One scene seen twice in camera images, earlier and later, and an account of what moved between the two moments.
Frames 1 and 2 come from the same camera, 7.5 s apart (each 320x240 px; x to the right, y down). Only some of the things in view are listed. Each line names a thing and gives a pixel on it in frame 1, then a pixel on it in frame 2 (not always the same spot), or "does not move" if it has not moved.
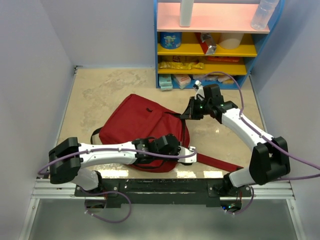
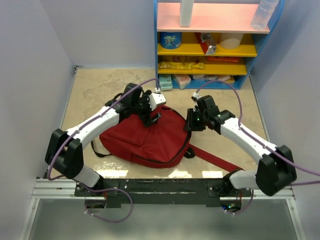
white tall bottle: [186, 11] does not move
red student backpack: [135, 117] does not move
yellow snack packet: [180, 65] does not move
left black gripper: [175, 159] -> [147, 120]
